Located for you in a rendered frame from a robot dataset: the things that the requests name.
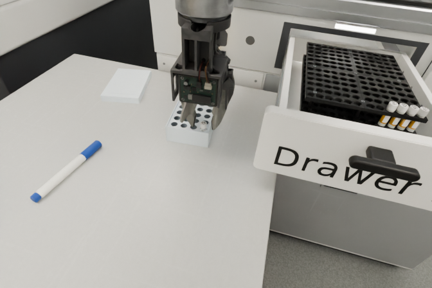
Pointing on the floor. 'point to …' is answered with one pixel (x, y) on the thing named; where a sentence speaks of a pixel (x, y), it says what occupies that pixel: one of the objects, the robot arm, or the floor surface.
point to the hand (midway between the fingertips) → (204, 119)
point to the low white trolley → (128, 188)
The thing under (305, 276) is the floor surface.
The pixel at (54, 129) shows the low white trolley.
